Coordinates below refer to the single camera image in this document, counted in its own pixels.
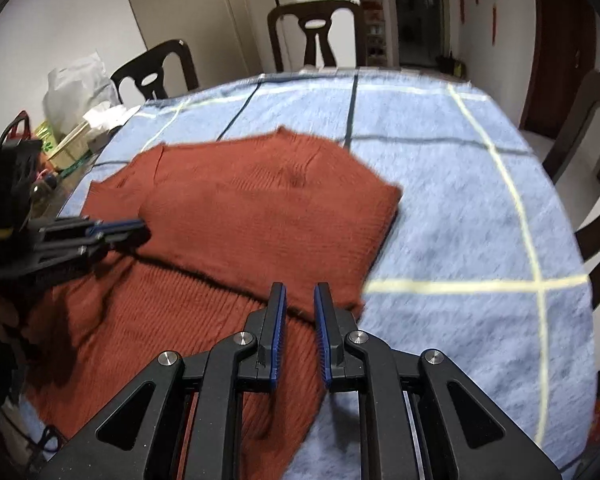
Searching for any beige woven basket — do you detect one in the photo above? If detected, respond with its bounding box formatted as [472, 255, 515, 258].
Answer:
[47, 120, 104, 171]

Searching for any blue plaid blanket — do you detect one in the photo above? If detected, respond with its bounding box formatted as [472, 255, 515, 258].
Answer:
[64, 72, 596, 477]

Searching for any dark wooden chair left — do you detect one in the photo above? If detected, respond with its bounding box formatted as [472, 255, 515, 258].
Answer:
[110, 39, 199, 101]

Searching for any red plastic basket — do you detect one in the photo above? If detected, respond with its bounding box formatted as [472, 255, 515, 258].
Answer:
[2, 110, 32, 140]

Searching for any white tissue pack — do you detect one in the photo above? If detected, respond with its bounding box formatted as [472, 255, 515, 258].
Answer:
[83, 102, 140, 132]

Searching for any dark brown door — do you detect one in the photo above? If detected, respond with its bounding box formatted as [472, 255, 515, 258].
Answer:
[520, 0, 596, 140]

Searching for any rust red knit sweater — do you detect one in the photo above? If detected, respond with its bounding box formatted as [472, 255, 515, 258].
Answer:
[26, 128, 402, 479]

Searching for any white plastic bag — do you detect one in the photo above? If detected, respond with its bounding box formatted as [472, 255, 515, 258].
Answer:
[43, 52, 120, 136]

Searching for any dark wooden chair middle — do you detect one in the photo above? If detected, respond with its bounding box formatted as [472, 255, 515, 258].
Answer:
[266, 0, 367, 73]

